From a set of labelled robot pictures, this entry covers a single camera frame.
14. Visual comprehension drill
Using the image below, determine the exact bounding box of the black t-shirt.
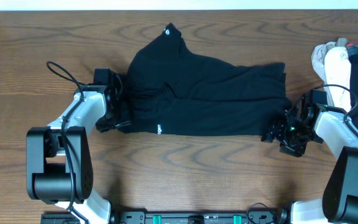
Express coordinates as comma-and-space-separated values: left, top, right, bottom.
120, 24, 291, 136

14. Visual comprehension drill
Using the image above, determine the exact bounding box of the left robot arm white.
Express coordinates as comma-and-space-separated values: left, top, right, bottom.
26, 85, 122, 223

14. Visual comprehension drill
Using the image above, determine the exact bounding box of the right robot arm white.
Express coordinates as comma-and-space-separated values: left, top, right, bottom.
262, 103, 358, 223

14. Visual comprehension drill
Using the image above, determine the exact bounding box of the white crumpled garment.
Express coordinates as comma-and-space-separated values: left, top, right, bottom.
311, 38, 351, 111

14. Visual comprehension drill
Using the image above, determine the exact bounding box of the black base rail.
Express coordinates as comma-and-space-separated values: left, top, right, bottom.
109, 203, 290, 224

